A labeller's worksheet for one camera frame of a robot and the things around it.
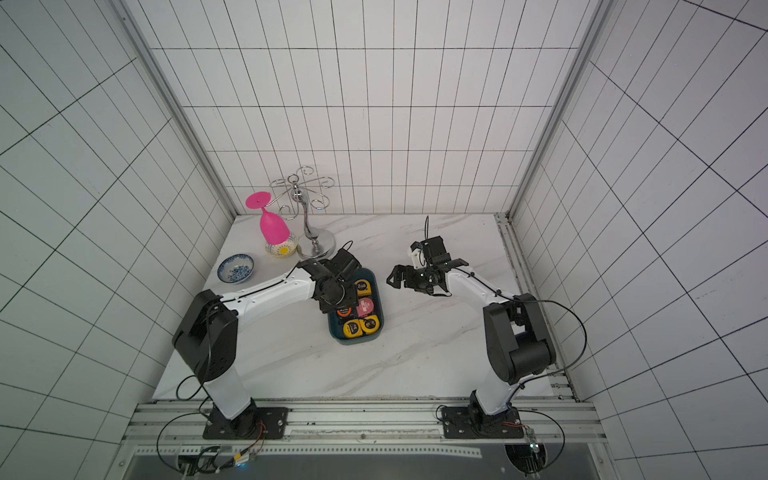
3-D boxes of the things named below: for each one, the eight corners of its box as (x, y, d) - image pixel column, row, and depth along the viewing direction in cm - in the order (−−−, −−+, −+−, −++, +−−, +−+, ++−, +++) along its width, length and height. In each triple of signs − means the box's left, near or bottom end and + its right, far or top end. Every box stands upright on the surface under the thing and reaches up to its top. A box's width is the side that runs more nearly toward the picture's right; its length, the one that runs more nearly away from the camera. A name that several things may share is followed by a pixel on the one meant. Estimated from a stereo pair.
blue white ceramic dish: (217, 285, 100) (212, 278, 97) (228, 260, 107) (223, 253, 104) (250, 285, 100) (245, 278, 97) (258, 260, 107) (255, 253, 104)
